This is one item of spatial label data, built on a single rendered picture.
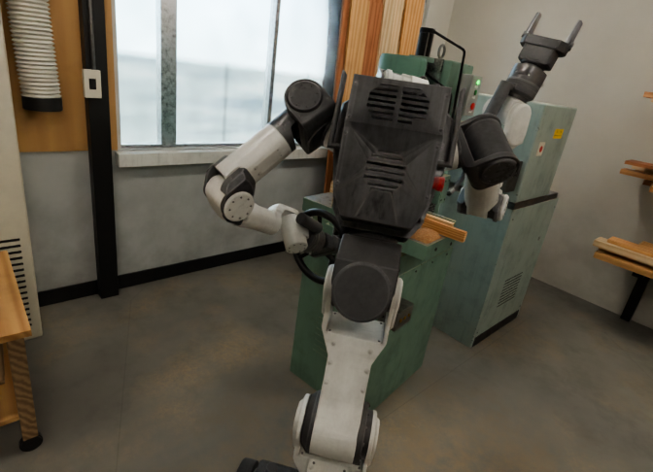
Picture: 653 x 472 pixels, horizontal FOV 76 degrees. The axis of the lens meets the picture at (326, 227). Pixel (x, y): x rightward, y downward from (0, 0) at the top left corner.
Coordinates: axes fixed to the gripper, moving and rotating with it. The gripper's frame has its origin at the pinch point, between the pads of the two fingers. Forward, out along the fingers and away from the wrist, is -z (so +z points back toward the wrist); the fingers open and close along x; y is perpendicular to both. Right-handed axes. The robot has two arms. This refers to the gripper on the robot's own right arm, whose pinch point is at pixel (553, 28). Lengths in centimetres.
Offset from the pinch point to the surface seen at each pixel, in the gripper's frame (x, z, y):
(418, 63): 43.4, 14.9, 14.4
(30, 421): 73, 181, -63
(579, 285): -15, 83, 269
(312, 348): 41, 143, 33
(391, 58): 51, 17, 9
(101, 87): 177, 79, -30
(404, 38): 170, -32, 168
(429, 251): 9, 72, 20
